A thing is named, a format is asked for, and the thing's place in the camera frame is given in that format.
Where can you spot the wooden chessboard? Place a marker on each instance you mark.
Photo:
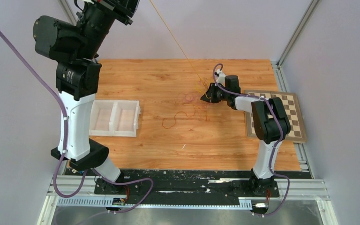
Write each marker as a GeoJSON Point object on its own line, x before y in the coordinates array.
{"type": "Point", "coordinates": [291, 105]}

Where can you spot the aluminium frame rail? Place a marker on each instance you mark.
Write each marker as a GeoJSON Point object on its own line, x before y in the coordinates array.
{"type": "Point", "coordinates": [299, 189]}

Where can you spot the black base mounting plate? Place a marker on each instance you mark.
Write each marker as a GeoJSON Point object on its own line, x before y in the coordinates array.
{"type": "Point", "coordinates": [135, 192]}

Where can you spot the white plastic two-compartment bin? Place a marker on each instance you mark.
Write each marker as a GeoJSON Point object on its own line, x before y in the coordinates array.
{"type": "Point", "coordinates": [114, 118]}

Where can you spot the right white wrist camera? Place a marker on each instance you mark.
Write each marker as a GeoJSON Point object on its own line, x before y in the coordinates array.
{"type": "Point", "coordinates": [220, 77]}

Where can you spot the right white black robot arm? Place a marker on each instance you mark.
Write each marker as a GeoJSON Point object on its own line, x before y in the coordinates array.
{"type": "Point", "coordinates": [270, 121]}

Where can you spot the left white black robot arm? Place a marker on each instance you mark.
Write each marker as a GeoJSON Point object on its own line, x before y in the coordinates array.
{"type": "Point", "coordinates": [74, 48]}

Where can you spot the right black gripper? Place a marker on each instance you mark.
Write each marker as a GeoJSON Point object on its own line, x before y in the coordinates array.
{"type": "Point", "coordinates": [212, 93]}

